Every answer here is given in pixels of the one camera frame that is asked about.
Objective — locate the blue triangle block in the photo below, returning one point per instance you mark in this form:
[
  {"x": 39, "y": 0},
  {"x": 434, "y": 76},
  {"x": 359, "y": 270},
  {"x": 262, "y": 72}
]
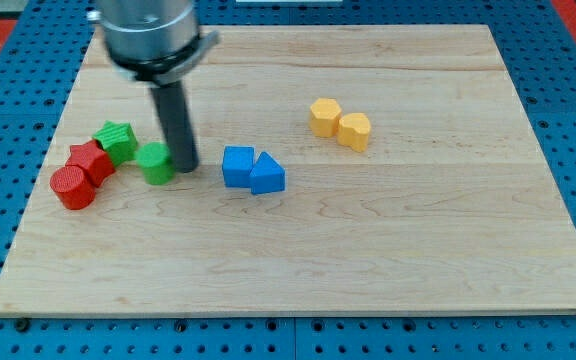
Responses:
[{"x": 267, "y": 175}]

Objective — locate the blue cube block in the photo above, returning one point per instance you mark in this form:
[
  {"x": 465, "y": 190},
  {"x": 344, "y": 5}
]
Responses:
[{"x": 237, "y": 165}]

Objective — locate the green cylinder block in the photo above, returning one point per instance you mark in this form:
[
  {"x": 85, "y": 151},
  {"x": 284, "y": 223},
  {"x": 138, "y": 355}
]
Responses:
[{"x": 153, "y": 159}]

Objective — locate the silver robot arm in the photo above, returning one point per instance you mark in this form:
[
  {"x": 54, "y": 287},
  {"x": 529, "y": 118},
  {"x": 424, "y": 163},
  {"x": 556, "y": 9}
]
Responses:
[{"x": 156, "y": 41}]

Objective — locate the yellow hexagon block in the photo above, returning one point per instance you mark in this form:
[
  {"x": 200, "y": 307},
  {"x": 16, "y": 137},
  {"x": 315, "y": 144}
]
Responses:
[{"x": 325, "y": 114}]

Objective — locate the green star block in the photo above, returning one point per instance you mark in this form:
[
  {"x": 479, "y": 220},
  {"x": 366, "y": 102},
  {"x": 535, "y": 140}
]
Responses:
[{"x": 118, "y": 141}]

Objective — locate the yellow heart block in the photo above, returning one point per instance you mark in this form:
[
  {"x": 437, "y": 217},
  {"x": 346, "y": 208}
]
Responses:
[{"x": 354, "y": 130}]

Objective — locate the red cylinder block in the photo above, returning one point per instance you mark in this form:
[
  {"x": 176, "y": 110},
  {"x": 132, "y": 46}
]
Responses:
[{"x": 72, "y": 187}]

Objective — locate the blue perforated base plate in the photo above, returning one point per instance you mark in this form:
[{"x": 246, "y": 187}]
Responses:
[{"x": 38, "y": 67}]

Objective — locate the red star block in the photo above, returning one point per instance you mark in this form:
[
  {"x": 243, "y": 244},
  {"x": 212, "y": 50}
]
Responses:
[{"x": 93, "y": 160}]

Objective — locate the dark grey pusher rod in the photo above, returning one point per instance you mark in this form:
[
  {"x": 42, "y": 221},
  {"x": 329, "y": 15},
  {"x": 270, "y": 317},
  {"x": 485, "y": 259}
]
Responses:
[{"x": 173, "y": 114}]

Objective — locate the wooden board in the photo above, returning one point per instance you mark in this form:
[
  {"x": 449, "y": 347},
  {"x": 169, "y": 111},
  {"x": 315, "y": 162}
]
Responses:
[{"x": 451, "y": 211}]

